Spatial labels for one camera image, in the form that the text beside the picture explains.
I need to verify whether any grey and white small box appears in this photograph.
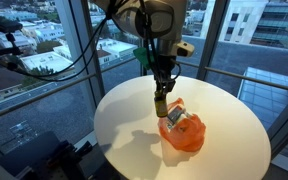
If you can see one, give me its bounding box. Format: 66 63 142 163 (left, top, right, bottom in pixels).
166 105 189 127

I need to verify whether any long metal window handrail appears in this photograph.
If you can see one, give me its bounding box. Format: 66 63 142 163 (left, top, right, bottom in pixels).
176 59 288 95

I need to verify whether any dark window corner frame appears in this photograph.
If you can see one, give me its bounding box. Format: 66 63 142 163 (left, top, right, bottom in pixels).
266 94 288 160

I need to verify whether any green gripper mount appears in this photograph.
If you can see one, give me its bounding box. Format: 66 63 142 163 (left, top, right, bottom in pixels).
132 46 156 70

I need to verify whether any black camera on stand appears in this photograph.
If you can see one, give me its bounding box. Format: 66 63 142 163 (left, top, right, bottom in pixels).
0 19 24 73

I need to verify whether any metal handrail facing city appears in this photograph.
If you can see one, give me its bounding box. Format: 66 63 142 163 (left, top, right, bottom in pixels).
0 56 142 124

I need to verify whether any orange plastic bag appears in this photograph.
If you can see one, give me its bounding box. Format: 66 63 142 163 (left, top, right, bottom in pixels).
157 97 207 153

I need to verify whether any grey mullion facing city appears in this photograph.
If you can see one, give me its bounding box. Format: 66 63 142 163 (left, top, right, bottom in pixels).
54 0 106 107

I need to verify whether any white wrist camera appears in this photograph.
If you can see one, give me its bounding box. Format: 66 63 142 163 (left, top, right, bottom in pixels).
174 40 196 58

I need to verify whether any grey window mullion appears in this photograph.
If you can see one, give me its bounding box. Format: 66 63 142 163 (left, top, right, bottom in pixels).
195 0 231 82

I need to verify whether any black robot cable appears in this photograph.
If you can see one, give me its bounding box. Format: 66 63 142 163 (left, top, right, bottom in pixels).
0 0 125 83

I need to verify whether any yellow and brown bottle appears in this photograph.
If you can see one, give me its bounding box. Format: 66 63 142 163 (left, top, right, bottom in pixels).
153 94 169 119

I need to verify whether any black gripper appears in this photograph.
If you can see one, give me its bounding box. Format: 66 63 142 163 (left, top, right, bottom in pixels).
152 53 179 102

